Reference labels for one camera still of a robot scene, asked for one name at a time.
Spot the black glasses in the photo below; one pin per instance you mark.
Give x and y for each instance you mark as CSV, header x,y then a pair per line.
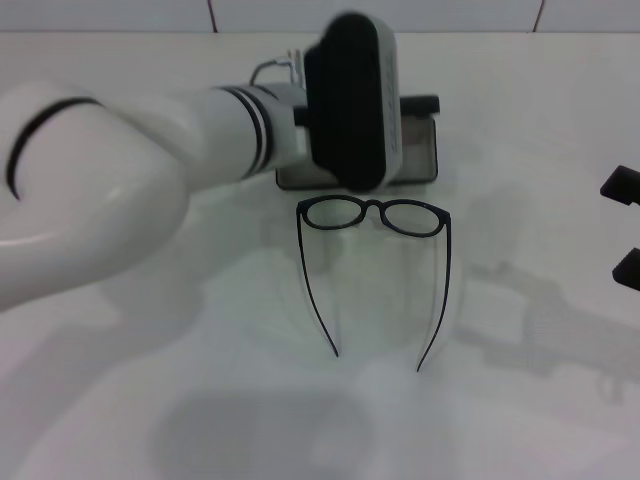
x,y
372,204

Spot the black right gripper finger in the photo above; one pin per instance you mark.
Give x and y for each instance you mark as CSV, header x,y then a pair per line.
x,y
629,272
622,186

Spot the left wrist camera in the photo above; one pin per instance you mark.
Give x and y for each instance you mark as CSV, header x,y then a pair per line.
x,y
345,100

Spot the black glasses case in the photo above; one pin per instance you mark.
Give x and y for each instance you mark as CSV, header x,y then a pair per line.
x,y
417,150

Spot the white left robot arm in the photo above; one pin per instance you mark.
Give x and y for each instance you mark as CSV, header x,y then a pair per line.
x,y
125,170

